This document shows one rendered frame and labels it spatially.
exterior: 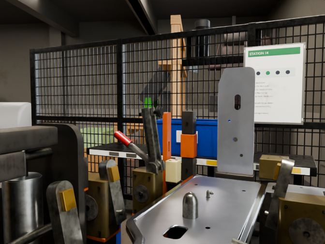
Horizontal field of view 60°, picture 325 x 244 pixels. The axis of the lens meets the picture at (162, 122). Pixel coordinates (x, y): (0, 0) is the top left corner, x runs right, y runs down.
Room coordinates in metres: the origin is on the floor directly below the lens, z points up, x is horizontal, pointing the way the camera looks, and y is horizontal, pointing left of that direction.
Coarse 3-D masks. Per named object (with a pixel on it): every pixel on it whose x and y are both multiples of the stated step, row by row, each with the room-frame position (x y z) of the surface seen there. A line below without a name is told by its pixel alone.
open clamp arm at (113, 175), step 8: (104, 160) 0.58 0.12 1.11; (112, 160) 0.58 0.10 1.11; (104, 168) 0.56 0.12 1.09; (112, 168) 0.56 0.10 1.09; (104, 176) 0.56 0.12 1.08; (112, 176) 0.56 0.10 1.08; (112, 184) 0.56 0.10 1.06; (112, 192) 0.56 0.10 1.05; (120, 192) 0.58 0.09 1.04; (112, 200) 0.55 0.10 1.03; (120, 200) 0.57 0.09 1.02; (112, 208) 0.55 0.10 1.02; (120, 208) 0.57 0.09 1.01; (112, 216) 0.55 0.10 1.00; (120, 216) 0.56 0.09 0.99; (112, 224) 0.55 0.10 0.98
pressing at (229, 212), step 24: (168, 192) 0.69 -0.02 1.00; (192, 192) 0.70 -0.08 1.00; (216, 192) 0.70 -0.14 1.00; (240, 192) 0.70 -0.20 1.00; (264, 192) 0.72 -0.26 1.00; (144, 216) 0.55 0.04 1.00; (168, 216) 0.55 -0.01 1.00; (216, 216) 0.55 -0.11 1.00; (240, 216) 0.55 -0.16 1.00; (144, 240) 0.45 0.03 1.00; (168, 240) 0.45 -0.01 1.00; (192, 240) 0.45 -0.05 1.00; (216, 240) 0.45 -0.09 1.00; (240, 240) 0.46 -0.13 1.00
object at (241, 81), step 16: (224, 80) 0.92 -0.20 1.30; (240, 80) 0.90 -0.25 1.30; (224, 96) 0.92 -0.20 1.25; (240, 96) 0.90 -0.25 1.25; (224, 112) 0.92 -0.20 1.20; (240, 112) 0.89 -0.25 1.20; (224, 128) 0.92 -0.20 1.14; (240, 128) 0.89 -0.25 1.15; (224, 144) 0.92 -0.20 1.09; (240, 144) 0.89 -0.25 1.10; (224, 160) 0.92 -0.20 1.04; (240, 160) 0.89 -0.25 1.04
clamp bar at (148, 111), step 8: (144, 112) 0.72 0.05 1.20; (152, 112) 0.72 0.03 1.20; (160, 112) 0.71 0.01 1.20; (144, 120) 0.72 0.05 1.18; (152, 120) 0.74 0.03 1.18; (144, 128) 0.72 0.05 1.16; (152, 128) 0.74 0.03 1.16; (152, 136) 0.71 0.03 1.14; (152, 144) 0.71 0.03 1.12; (152, 152) 0.71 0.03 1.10; (160, 152) 0.74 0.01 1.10; (152, 160) 0.71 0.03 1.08; (160, 160) 0.73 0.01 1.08; (160, 168) 0.73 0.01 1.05
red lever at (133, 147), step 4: (116, 132) 0.77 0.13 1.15; (120, 132) 0.77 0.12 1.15; (116, 136) 0.77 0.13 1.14; (120, 136) 0.76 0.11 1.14; (124, 136) 0.76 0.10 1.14; (120, 140) 0.76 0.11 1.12; (124, 140) 0.76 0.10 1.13; (128, 140) 0.76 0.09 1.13; (124, 144) 0.76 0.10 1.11; (128, 144) 0.75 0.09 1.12; (132, 144) 0.75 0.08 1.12; (132, 148) 0.75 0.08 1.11; (136, 148) 0.74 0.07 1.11; (136, 152) 0.74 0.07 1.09; (140, 152) 0.74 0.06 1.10; (144, 152) 0.75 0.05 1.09; (140, 156) 0.74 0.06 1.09; (144, 156) 0.73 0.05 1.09; (144, 160) 0.73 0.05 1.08
